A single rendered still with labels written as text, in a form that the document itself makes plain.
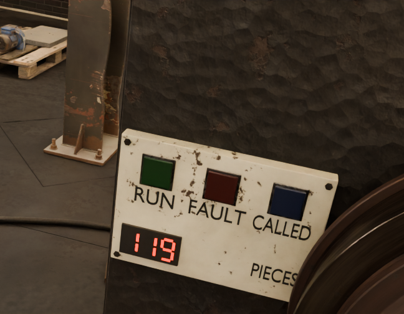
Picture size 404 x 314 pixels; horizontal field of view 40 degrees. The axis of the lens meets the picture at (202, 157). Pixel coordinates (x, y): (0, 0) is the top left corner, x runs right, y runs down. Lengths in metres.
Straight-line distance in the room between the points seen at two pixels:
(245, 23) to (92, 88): 2.79
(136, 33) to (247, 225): 0.26
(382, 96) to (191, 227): 0.28
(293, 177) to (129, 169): 0.20
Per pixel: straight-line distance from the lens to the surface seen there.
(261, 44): 0.62
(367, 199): 0.58
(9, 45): 5.03
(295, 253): 0.69
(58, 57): 5.40
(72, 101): 3.46
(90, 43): 3.32
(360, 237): 0.52
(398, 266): 0.52
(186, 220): 0.69
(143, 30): 0.64
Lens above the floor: 1.49
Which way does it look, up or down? 24 degrees down
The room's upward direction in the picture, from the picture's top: 9 degrees clockwise
